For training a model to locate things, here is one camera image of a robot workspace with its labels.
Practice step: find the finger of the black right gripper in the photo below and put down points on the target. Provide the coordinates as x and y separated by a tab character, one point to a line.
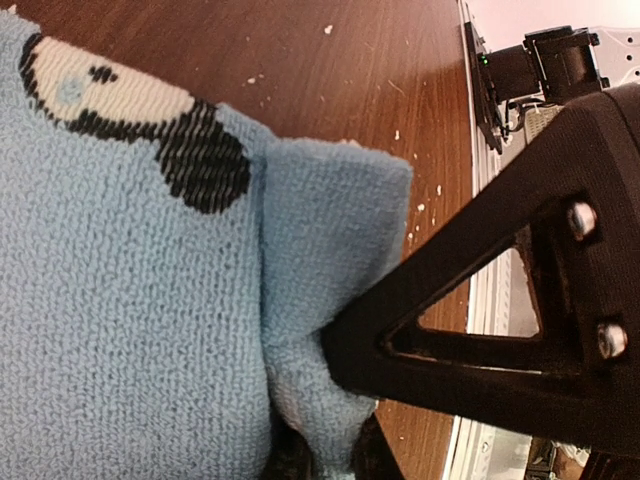
568	205

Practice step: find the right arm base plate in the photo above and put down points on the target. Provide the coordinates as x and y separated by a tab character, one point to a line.
486	109

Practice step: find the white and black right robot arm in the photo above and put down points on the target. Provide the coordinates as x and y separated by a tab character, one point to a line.
545	65

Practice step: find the aluminium front rail frame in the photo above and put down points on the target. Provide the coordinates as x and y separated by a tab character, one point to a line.
498	302

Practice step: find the blue patterned cloth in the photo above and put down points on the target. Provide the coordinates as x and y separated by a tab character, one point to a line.
166	267

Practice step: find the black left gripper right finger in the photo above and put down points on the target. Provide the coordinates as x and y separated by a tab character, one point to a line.
372	458

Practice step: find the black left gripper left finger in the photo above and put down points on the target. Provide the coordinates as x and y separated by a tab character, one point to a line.
291	457

